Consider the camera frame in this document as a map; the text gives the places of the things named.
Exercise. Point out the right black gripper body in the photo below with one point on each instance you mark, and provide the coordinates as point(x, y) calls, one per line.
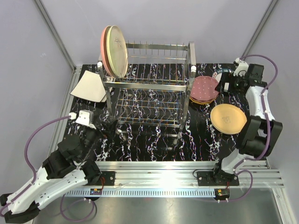
point(234, 82)

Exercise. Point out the stainless steel dish rack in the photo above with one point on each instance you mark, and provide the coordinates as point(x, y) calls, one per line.
point(156, 88)

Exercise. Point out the black mounting plate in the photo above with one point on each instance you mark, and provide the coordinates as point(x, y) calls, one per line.
point(107, 177)
point(208, 178)

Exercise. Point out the pink dotted plate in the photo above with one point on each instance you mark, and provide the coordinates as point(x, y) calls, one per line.
point(203, 88)

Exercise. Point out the square black-rimmed plate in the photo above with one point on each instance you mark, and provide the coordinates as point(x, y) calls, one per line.
point(89, 87)

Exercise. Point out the small circuit board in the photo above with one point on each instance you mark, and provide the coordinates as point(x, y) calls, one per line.
point(222, 194)
point(96, 191)

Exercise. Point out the right small circuit board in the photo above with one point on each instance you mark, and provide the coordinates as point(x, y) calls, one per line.
point(222, 194)

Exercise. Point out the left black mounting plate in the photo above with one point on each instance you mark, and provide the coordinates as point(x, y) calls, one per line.
point(107, 177)

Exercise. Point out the left aluminium frame post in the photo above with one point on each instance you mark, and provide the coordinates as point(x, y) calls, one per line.
point(52, 29)

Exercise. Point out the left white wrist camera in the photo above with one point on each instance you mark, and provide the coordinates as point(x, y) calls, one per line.
point(84, 117)

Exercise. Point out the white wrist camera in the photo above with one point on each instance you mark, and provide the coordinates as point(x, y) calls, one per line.
point(240, 66)
point(84, 117)

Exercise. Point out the left small circuit board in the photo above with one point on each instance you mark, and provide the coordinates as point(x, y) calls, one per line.
point(96, 191)

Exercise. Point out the beige tan round plate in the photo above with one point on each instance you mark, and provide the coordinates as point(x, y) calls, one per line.
point(228, 119)

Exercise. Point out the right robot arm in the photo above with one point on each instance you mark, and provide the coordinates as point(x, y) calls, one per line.
point(260, 132)

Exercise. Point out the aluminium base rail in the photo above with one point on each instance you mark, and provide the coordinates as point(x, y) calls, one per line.
point(174, 179)

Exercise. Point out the cream round plate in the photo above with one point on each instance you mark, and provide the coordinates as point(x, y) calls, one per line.
point(117, 52)

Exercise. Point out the aluminium frame post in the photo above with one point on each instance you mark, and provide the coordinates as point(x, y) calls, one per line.
point(269, 10)
point(52, 29)

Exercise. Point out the pink round plate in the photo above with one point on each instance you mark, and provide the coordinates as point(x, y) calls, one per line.
point(103, 48)

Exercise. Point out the teal-rimmed lettered plate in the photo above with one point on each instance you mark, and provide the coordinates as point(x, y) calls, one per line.
point(217, 74)

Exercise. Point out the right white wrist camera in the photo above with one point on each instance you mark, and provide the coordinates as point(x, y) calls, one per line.
point(240, 66)

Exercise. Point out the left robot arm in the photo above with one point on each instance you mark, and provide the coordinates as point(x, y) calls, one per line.
point(68, 167)

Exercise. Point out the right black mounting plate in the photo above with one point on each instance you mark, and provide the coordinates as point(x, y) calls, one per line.
point(208, 178)

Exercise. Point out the yellow dotted plate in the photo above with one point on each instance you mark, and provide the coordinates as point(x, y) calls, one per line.
point(201, 102)

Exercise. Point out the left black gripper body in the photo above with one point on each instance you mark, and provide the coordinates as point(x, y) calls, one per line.
point(89, 137)

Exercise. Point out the right aluminium frame post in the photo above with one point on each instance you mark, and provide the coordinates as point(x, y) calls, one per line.
point(269, 10)

